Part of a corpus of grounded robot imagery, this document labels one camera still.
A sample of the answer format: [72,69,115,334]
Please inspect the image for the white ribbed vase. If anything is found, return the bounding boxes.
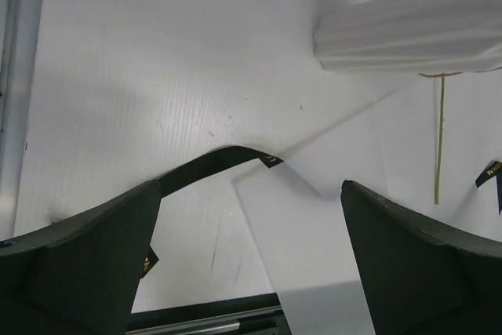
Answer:
[314,0,501,76]

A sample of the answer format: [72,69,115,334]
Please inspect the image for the white wrapping paper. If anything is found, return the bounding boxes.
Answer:
[236,82,501,334]

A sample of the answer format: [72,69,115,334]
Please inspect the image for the black ribbon gold lettering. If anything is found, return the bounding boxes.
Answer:
[142,145,501,278]

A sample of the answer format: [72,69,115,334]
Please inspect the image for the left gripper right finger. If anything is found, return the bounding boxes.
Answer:
[340,180,501,334]

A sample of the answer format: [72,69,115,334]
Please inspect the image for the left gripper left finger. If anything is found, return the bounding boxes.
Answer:
[1,181,161,334]

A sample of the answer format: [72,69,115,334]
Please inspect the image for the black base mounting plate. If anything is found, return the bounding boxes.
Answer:
[128,293,280,330]

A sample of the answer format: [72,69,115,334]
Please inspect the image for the left aluminium frame post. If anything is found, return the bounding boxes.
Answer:
[0,0,48,195]

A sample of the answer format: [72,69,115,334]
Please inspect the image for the aluminium front rail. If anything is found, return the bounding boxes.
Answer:
[125,307,292,334]

